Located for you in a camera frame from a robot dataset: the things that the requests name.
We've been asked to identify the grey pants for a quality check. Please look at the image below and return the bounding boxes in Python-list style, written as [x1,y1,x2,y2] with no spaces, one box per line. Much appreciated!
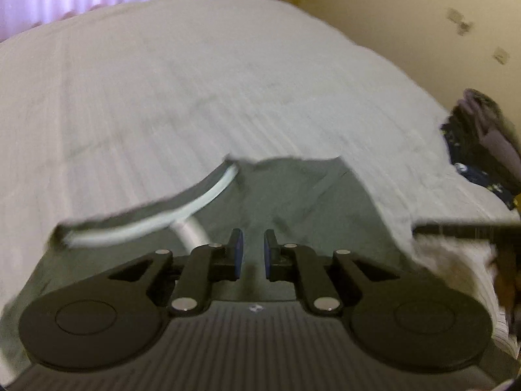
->
[0,155,414,375]

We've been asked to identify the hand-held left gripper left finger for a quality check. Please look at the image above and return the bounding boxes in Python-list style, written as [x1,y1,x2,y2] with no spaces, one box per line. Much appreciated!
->
[87,229,244,315]

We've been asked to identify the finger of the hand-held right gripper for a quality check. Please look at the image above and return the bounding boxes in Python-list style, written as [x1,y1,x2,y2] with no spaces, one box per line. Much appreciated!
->
[412,221,521,242]

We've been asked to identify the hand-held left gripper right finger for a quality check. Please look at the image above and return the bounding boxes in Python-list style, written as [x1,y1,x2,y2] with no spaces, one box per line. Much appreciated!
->
[264,229,424,315]

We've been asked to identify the pile of dark printed clothes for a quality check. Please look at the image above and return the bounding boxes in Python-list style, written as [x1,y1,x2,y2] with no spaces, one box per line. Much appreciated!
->
[440,87,521,211]

